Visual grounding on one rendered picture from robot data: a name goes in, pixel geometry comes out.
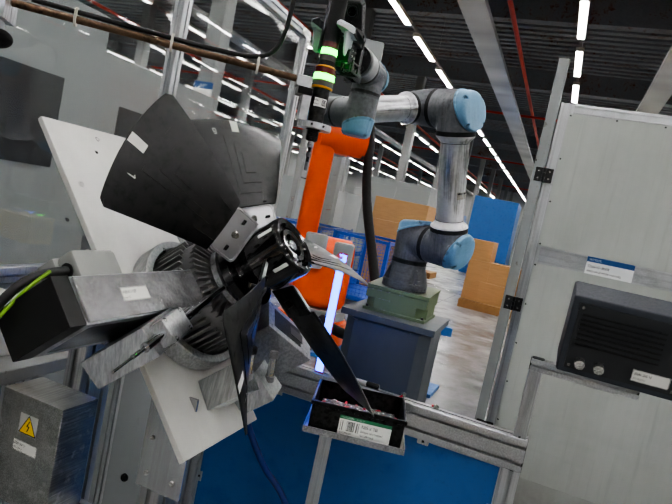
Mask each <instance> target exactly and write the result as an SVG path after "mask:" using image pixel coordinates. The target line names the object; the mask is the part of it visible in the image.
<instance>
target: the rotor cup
mask: <svg viewBox="0 0 672 504"><path fill-rule="evenodd" d="M270 228H271V231H270V232H269V233H267V234H265V235H263V236H262V237H260V238H258V235H260V234H261V233H263V232H265V231H266V230H268V229H270ZM290 240H291V241H293V242H294V243H295V244H296V250H293V249H292V248H291V246H290V243H289V241H290ZM217 259H218V265H219V269H220V272H221V274H222V277H223V279H224V281H225V283H226V284H227V286H228V287H229V289H230V290H231V292H232V293H233V294H234V295H235V296H236V297H237V298H238V299H239V300H240V299H241V298H242V297H244V296H245V295H246V294H247V293H249V289H250V285H251V283H253V284H258V281H259V277H260V274H261V270H262V266H263V263H264V259H266V262H268V267H267V272H266V276H268V279H267V281H265V287H267V291H266V293H265V294H264V296H263V298H262V303H261V306H262V305H264V304H266V303H267V302H268V301H269V300H270V297H271V290H278V289H280V288H282V287H284V286H285V285H287V284H289V283H291V282H293V281H295V280H296V279H298V278H300V277H302V276H304V275H306V274H307V273H308V272H309V271H310V270H311V267H312V260H311V255H310V251H309V249H308V246H307V244H306V242H305V240H304V238H303V237H302V235H301V234H300V232H299V231H298V230H297V228H296V227H295V226H294V225H293V224H292V223H290V222H289V221H288V220H286V219H284V218H276V219H274V220H272V221H271V222H269V223H267V224H266V225H264V226H262V227H261V228H259V229H257V230H256V231H255V232H254V234H253V235H252V236H251V238H250V239H249V241H248V242H247V243H246V245H245V246H244V248H243V249H242V250H241V252H240V253H239V255H238V256H237V257H236V259H235V260H234V261H232V263H229V262H228V261H227V260H225V259H224V258H223V257H222V256H220V255H219V254H218V253H217ZM284 263H287V264H288V266H287V267H285V268H283V269H281V270H280V271H278V272H276V273H275V272H274V271H273V270H274V269H276V268H277V267H279V266H281V265H283V264H284Z"/></svg>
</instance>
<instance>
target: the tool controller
mask: <svg viewBox="0 0 672 504"><path fill-rule="evenodd" d="M556 368H557V369H558V370H562V371H565V372H569V373H573V374H576V375H580V376H584V377H587V378H591V379H594V380H598V381H602V382H605V383H609V384H612V385H616V386H620V387H623V388H627V389H630V390H634V391H638V392H641V393H645V394H648V395H652V396H656V397H659V398H663V399H666V400H670V401H672V302H670V301H665V300H661V299H656V298H652V297H647V296H643V295H638V294H634V293H630V292H625V291H621V290H616V289H612V288H607V287H603V286H598V285H594V284H589V283H585V282H581V281H576V282H575V286H574V289H573V293H572V297H571V301H570V305H569V308H568V312H567V316H566V320H565V324H564V327H563V331H562V335H561V339H560V343H559V346H558V352H557V361H556Z"/></svg>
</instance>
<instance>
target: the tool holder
mask: <svg viewBox="0 0 672 504"><path fill-rule="evenodd" d="M312 79H313V78H312V77H309V76H306V75H302V74H298V75H297V80H296V82H295V83H294V87H296V89H295V94H294V95H296V96H300V101H299V105H298V110H297V115H296V120H298V122H297V126H298V127H299V128H302V129H305V130H307V129H306V128H313V129H317V130H320V131H321V132H319V133H325V134H329V133H330V132H331V127H330V126H328V125H326V124H323V123H319V122H315V121H310V120H307V116H308V111H309V106H310V101H311V96H312V93H313V88H311V84H312Z"/></svg>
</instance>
